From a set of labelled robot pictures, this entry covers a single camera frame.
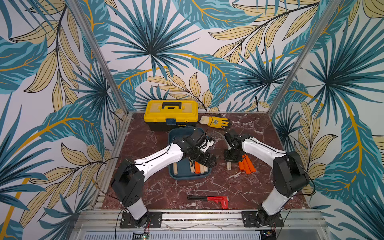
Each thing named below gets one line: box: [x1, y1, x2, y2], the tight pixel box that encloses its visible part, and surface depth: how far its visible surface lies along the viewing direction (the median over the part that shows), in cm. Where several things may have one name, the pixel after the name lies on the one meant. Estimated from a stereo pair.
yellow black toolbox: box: [143, 100, 199, 132], surface depth 99 cm
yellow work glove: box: [199, 115, 229, 129], surface depth 115 cm
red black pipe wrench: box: [187, 196, 229, 209], surface depth 81 cm
